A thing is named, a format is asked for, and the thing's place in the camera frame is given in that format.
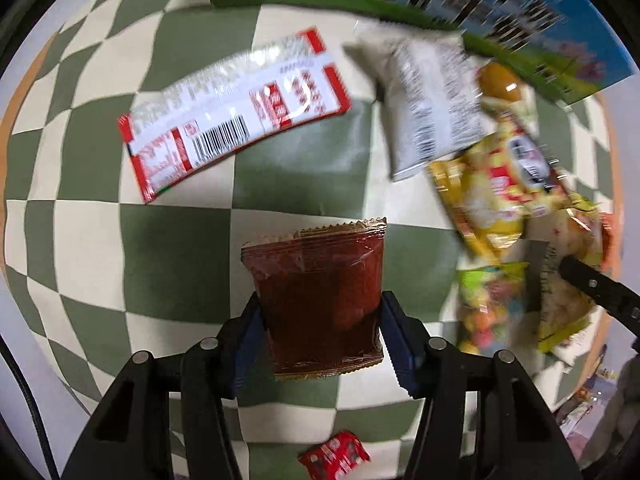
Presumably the colourful candy ball bag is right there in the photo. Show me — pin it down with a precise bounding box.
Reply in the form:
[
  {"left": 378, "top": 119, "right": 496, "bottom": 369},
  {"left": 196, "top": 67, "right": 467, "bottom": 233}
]
[{"left": 457, "top": 261, "right": 532, "bottom": 358}]

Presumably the orange-brown bun packet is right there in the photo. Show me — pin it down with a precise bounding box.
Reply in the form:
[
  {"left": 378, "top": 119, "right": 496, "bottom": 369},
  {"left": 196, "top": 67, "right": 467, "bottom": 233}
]
[{"left": 475, "top": 60, "right": 538, "bottom": 126}]

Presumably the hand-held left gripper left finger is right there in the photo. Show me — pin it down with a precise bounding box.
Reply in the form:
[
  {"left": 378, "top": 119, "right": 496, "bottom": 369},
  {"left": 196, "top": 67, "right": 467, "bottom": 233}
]
[{"left": 60, "top": 292, "right": 267, "bottom": 480}]

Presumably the black cable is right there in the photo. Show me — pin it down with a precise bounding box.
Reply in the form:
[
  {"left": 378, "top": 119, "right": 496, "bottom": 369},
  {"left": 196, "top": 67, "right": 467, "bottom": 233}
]
[{"left": 0, "top": 335, "right": 53, "bottom": 480}]

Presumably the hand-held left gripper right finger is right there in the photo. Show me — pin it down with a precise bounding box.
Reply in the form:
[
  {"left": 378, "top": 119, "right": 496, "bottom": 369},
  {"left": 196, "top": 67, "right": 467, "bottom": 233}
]
[{"left": 380, "top": 290, "right": 586, "bottom": 480}]

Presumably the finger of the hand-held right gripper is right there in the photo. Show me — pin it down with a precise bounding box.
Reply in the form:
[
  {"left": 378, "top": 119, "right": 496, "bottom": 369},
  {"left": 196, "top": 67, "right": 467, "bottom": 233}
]
[{"left": 557, "top": 255, "right": 640, "bottom": 341}]

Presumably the yellow-edged clear pastry packet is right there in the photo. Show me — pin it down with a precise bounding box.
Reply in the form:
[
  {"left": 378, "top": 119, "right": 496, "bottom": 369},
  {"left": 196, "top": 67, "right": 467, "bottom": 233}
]
[{"left": 535, "top": 195, "right": 613, "bottom": 366}]

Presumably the printed cardboard box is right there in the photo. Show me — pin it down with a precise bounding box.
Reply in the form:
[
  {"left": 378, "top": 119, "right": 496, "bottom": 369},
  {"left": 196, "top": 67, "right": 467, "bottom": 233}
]
[{"left": 195, "top": 0, "right": 636, "bottom": 106}]

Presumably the green and cream checkered mat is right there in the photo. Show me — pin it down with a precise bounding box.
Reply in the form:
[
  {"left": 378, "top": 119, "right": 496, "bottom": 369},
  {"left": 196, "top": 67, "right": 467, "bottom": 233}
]
[{"left": 0, "top": 0, "right": 616, "bottom": 480}]

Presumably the red-brown snack packet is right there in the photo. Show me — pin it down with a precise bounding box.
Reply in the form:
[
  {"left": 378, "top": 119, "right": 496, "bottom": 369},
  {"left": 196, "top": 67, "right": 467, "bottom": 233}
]
[{"left": 240, "top": 216, "right": 388, "bottom": 380}]

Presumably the white snack packet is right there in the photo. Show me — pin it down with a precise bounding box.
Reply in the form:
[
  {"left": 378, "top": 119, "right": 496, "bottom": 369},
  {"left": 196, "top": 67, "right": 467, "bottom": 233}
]
[{"left": 342, "top": 22, "right": 493, "bottom": 183}]

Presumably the small red candy packet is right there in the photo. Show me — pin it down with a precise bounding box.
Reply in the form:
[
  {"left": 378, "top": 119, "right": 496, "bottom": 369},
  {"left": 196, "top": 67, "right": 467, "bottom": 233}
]
[{"left": 298, "top": 430, "right": 372, "bottom": 480}]

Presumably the large yellow panda snack packet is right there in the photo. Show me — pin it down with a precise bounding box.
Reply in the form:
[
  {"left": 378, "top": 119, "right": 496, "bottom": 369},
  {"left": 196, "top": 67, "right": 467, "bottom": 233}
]
[{"left": 427, "top": 110, "right": 576, "bottom": 263}]

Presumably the long red and white packet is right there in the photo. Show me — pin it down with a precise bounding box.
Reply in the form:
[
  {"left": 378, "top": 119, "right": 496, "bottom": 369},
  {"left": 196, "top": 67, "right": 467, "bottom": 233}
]
[{"left": 117, "top": 27, "right": 353, "bottom": 205}]

